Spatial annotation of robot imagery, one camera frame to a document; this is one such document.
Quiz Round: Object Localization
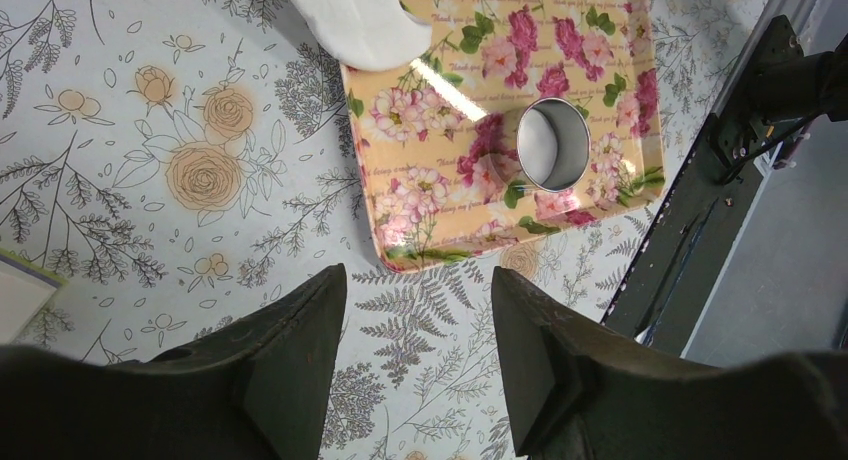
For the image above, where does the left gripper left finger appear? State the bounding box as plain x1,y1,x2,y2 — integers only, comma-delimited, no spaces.
1,264,347,459

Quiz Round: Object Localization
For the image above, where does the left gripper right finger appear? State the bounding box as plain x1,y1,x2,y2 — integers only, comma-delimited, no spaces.
491,267,847,459

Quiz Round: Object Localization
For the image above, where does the floral cutting board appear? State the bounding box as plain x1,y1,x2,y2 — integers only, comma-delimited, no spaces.
342,0,665,273

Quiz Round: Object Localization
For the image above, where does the white dough ball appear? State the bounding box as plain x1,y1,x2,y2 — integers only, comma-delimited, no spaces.
290,0,433,72

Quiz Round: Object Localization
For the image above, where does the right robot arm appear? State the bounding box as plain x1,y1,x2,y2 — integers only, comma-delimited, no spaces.
748,40,847,123

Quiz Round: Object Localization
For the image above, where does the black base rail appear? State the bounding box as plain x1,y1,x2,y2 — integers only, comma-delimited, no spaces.
601,15,804,355

